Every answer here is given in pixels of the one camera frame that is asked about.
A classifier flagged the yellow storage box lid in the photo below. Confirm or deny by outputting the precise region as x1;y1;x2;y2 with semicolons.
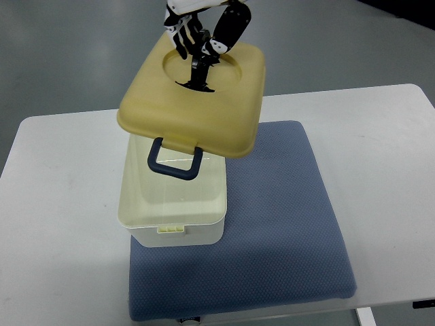
117;34;265;158

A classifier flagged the white table leg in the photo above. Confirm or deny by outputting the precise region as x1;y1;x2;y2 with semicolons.
355;307;377;326

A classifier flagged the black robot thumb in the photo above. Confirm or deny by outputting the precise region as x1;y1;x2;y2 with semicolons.
201;2;251;57

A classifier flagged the blue foam cushion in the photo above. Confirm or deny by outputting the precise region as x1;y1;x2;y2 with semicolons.
129;121;357;321

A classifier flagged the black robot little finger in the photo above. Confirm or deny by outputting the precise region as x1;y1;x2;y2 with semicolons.
164;10;182;54

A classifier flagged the blue grey front latch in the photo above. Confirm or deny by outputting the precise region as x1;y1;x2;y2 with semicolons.
147;137;203;181

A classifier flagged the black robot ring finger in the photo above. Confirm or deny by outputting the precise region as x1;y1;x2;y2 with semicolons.
176;15;190;60

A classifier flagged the white storage box base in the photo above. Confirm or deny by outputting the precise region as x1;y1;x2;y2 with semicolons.
118;134;227;247

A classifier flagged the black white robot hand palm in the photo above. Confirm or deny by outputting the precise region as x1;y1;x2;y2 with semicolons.
166;0;236;16

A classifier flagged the black lid handle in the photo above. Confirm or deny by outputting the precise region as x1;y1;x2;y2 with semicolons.
175;30;222;93

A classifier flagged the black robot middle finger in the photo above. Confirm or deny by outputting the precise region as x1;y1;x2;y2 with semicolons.
185;14;197;51

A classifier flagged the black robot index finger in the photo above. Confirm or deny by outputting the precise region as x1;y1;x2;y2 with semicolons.
190;14;203;51

